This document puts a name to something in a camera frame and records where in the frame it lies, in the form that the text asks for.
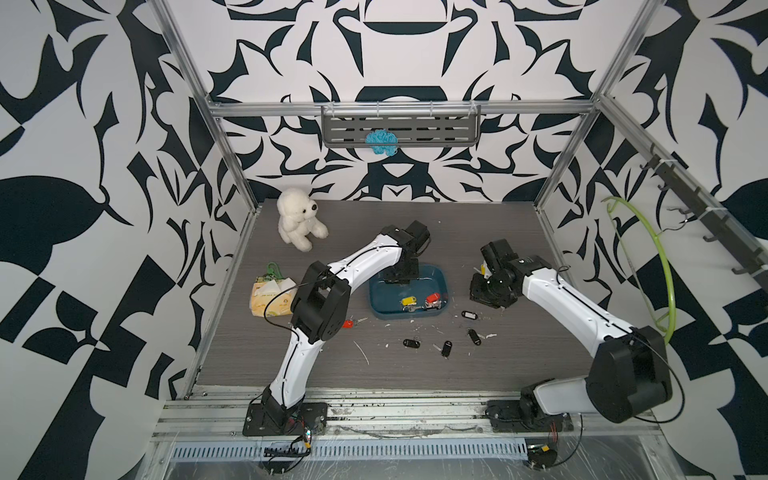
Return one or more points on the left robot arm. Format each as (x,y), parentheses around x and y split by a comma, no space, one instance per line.
(321,301)

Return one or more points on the yellow sponge packet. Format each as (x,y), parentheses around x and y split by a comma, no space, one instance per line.
(273,297)

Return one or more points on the black key fob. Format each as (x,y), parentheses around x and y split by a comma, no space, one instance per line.
(475,338)
(446,349)
(411,344)

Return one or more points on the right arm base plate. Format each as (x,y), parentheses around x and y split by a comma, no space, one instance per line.
(523,416)

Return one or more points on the white slotted cable duct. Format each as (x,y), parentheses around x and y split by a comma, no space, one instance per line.
(356,450)

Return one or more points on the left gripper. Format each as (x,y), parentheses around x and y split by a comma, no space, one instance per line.
(391,278)

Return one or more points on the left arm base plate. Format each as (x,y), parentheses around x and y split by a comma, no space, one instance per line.
(260,421)

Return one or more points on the grey slotted wall shelf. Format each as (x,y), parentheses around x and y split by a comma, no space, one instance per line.
(431,126)

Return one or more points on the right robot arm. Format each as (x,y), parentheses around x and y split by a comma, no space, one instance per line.
(629,373)

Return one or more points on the teal scrunchie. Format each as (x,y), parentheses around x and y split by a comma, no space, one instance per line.
(382,142)

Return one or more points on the teal plastic storage box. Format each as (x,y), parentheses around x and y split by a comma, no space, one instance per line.
(385,299)

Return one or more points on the dark wall hook rail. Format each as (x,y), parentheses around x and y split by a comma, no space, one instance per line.
(722,225)

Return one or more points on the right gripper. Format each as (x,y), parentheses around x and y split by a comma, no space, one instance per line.
(476,294)

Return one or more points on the white teddy bear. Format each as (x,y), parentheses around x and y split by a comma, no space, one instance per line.
(298,219)

